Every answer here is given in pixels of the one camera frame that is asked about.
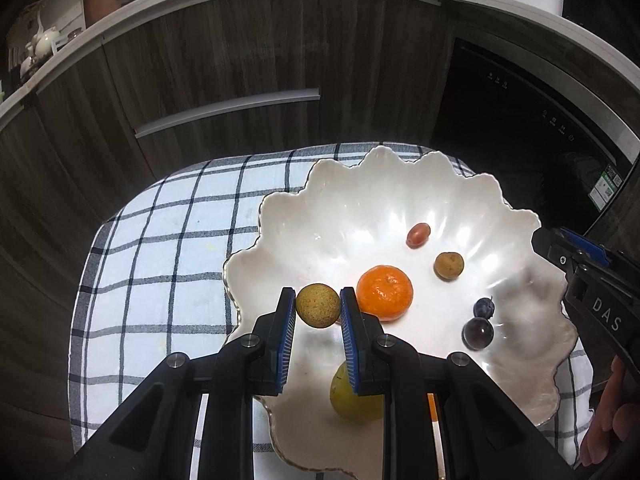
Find person right hand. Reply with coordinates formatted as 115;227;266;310
579;356;639;466

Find green yellow plum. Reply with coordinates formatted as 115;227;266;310
330;362;385;424

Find orange mandarin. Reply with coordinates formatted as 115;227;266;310
427;393;438;422
356;266;413;322

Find white teapot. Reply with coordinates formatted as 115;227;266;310
30;13;60;58

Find black dishwasher door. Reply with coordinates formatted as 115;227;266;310
430;39;639;232

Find small brown longan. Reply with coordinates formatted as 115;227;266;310
296;283;341;328
433;252;464;282

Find white scalloped ceramic bowl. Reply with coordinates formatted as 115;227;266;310
224;144;591;479

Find checked white blue cloth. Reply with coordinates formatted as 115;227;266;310
67;141;597;480

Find blueberry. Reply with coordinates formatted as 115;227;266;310
473;297;496;320

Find silver drawer handle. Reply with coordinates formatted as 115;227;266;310
134;88;321;139

